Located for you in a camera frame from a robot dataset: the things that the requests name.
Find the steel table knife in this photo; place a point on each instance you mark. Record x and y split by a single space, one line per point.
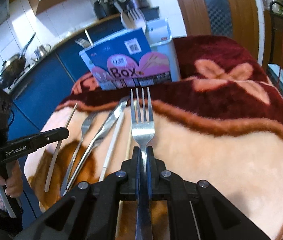
97 139

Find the blue pink cardboard label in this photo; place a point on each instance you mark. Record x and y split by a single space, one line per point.
129 60

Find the red floral plush blanket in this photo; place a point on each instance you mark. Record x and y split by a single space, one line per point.
222 122

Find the beige plastic fork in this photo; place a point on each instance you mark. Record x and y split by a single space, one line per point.
138 17

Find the wok with lid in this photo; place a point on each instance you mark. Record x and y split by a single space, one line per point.
13 67

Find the white plastic chopstick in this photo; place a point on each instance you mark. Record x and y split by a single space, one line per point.
112 146

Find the beige plastic spoon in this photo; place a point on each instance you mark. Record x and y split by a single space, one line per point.
127 22

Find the wooden chopstick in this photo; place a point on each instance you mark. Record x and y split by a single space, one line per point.
121 202
89 39
56 152

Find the light blue utensil holder box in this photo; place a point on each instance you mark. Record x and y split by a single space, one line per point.
161 45

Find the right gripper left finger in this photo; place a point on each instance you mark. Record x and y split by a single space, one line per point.
88 211

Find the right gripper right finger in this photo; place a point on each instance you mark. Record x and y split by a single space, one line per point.
198 210

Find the blue lower kitchen cabinets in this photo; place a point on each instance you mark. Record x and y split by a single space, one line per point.
44 85

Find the wooden door with glass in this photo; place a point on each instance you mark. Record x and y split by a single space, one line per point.
236 19

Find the large steel fork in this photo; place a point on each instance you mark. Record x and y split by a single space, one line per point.
143 132

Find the person's left hand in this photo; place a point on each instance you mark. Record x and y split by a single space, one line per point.
14 184

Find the steel spoon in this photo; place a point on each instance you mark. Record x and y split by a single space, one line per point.
82 42

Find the small steel fork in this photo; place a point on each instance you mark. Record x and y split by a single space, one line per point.
84 129

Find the steel teapot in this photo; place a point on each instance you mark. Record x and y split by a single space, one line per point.
41 52

